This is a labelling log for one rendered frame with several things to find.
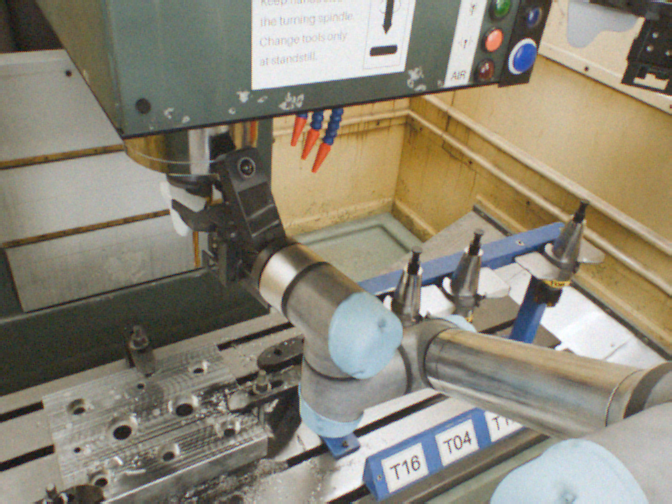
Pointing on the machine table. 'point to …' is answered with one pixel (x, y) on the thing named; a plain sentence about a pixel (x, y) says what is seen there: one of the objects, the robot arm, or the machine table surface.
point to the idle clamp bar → (291, 353)
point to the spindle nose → (190, 148)
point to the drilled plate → (217, 458)
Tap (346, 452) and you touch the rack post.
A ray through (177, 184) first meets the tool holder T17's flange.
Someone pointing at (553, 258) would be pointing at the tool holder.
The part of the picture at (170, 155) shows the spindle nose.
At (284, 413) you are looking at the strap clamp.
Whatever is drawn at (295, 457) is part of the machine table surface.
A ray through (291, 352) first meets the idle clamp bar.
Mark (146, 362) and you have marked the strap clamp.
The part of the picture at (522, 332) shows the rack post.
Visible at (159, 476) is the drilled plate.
